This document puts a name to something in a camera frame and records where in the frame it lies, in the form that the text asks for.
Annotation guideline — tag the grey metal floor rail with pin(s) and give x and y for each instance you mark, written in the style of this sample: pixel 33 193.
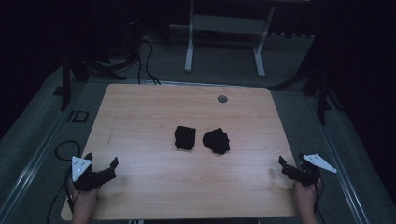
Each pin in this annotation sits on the grey metal floor rail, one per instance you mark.
pixel 339 168
pixel 34 161

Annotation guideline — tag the black metal stand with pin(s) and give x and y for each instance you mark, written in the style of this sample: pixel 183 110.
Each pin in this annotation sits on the black metal stand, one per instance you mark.
pixel 65 81
pixel 322 93

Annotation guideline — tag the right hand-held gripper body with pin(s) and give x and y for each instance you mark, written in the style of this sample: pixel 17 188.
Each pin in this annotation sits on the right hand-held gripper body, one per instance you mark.
pixel 306 175

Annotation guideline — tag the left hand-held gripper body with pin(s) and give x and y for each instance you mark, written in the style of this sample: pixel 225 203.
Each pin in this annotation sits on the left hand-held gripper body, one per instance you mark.
pixel 87 179

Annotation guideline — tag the person's right hand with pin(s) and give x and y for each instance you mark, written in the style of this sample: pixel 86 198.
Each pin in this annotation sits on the person's right hand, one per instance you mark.
pixel 306 196

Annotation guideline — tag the black sock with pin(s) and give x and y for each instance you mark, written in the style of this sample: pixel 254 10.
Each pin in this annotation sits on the black sock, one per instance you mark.
pixel 185 137
pixel 216 140

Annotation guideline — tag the white metal desk frame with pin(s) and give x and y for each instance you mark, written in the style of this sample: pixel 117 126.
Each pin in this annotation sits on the white metal desk frame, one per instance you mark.
pixel 229 24

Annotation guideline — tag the person's left hand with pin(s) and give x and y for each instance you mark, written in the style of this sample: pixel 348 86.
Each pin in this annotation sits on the person's left hand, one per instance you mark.
pixel 84 199

